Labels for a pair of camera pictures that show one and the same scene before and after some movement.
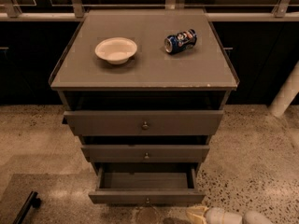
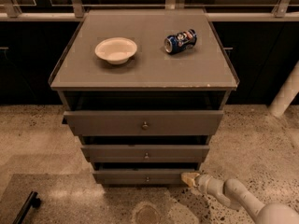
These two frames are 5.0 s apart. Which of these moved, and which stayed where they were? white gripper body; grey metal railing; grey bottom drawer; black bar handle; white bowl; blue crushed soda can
Moved: grey bottom drawer; white gripper body
Stayed: blue crushed soda can; black bar handle; white bowl; grey metal railing
